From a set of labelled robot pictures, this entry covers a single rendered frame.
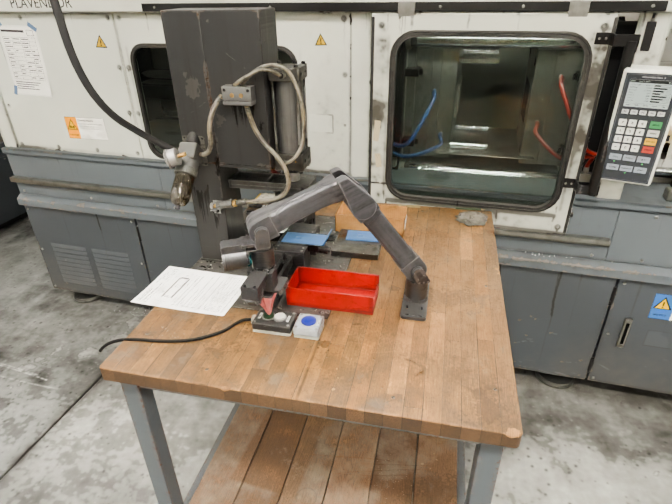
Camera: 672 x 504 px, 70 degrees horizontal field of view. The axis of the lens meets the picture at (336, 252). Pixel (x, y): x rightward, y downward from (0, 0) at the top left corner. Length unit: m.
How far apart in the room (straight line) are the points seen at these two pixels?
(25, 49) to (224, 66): 1.56
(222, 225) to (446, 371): 0.82
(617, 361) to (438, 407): 1.50
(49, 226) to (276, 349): 2.14
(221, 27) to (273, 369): 0.88
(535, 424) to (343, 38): 1.81
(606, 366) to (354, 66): 1.71
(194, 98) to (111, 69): 1.10
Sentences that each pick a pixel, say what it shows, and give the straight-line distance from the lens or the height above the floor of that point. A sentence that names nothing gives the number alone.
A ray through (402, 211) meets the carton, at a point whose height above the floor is 0.95.
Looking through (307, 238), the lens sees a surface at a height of 0.99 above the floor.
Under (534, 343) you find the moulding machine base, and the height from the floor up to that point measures 0.25.
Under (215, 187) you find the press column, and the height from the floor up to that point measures 1.16.
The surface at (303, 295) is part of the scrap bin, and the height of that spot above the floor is 0.94.
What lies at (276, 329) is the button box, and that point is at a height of 0.92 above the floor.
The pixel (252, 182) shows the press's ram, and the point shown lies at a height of 1.18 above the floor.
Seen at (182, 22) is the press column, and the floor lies 1.62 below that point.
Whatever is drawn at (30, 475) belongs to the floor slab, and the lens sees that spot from 2.45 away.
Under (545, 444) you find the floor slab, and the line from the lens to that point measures 2.35.
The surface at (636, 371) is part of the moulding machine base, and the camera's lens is 2.56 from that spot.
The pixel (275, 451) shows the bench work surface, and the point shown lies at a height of 0.22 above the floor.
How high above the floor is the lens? 1.71
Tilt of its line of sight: 29 degrees down
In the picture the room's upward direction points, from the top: 1 degrees counter-clockwise
